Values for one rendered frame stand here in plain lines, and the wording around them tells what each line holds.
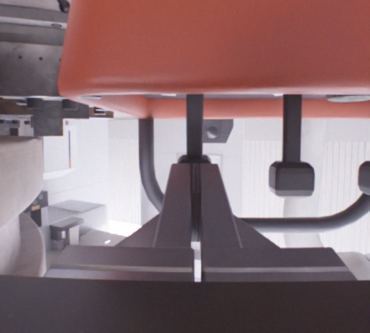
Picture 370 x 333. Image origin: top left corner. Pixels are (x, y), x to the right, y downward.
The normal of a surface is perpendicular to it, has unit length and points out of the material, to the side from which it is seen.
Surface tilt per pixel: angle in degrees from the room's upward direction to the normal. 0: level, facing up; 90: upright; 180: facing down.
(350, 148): 90
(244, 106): 88
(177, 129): 90
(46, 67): 90
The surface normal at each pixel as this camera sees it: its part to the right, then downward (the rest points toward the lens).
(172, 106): -0.03, 0.09
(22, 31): 0.36, 0.05
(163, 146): -0.40, 0.05
